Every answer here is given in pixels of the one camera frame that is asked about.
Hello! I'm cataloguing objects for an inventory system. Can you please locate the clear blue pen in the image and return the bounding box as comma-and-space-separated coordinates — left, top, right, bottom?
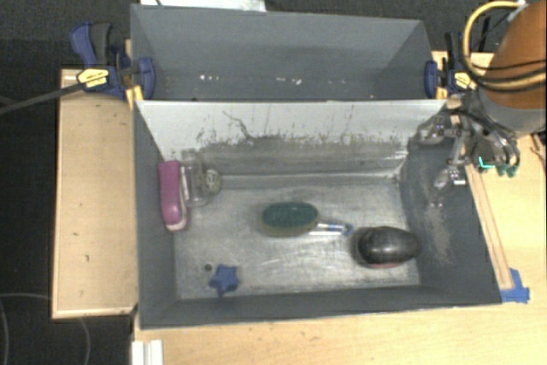
308, 220, 354, 238

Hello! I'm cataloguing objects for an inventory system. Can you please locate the black oval computer mouse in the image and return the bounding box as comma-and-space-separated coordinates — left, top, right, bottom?
350, 225, 422, 270

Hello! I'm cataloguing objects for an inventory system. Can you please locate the dark green oval brush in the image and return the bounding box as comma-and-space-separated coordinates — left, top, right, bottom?
260, 200, 321, 238

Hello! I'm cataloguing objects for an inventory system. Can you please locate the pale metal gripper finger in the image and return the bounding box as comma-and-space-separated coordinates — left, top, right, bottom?
428, 164, 468, 210
415, 114, 456, 147

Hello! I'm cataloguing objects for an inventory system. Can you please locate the clear glass jar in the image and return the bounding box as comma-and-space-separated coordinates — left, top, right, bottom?
180, 148, 211, 209

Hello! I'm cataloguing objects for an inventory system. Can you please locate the purple and white stapler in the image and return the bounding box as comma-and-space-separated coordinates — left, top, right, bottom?
156, 159, 191, 233

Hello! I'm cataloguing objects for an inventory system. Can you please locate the speckled grey ball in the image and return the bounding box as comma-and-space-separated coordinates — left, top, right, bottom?
203, 169, 223, 194

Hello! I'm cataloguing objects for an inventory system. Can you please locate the grey metal bin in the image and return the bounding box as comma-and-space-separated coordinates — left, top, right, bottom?
129, 3, 503, 330

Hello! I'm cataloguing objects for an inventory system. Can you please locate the blue star toy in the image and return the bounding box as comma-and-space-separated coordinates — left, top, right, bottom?
207, 263, 242, 298

